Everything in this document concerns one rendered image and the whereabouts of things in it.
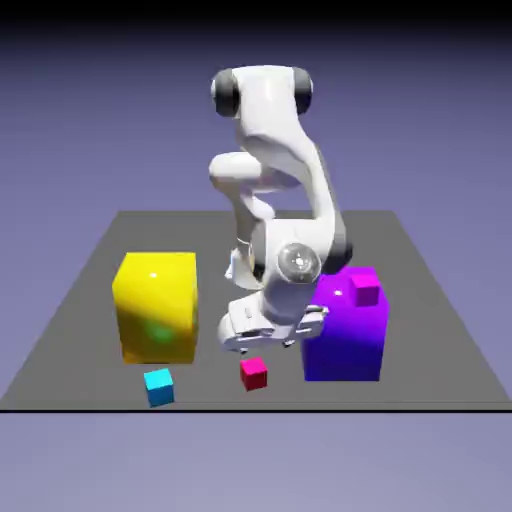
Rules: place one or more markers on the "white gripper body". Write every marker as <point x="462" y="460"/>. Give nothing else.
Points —
<point x="256" y="335"/>

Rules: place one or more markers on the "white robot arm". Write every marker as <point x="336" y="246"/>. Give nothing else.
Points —
<point x="280" y="168"/>

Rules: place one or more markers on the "small red cube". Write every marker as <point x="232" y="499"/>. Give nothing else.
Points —
<point x="253" y="373"/>

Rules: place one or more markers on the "small cyan cube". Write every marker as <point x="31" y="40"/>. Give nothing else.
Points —
<point x="159" y="386"/>

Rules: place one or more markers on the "small magenta cube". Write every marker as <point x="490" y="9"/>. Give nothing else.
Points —
<point x="366" y="290"/>

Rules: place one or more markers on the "large purple box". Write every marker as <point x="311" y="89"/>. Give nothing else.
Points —
<point x="348" y="340"/>

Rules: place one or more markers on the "large yellow box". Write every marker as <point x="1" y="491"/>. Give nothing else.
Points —
<point x="156" y="304"/>

